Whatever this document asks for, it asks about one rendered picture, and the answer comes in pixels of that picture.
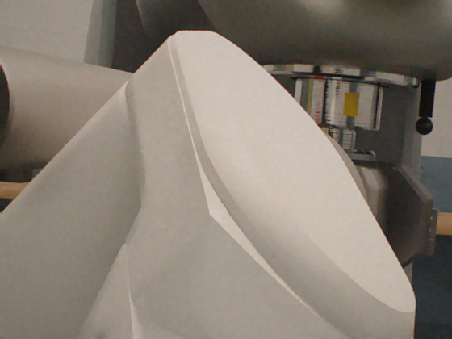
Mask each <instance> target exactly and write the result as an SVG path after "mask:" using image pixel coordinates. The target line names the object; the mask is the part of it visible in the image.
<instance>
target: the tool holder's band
mask: <svg viewBox="0 0 452 339"><path fill-rule="evenodd" d="M343 150H344V151H345V152H346V154H347V155H348V156H349V157H351V158H358V159H366V160H374V161H375V159H376V156H375V153H374V152H373V151H370V150H364V149H343Z"/></svg>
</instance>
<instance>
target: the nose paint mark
mask: <svg viewBox="0 0 452 339"><path fill-rule="evenodd" d="M359 99H360V94H355V93H346V92H345V102H344V111H343V115H348V116H356V117H358V108H359Z"/></svg>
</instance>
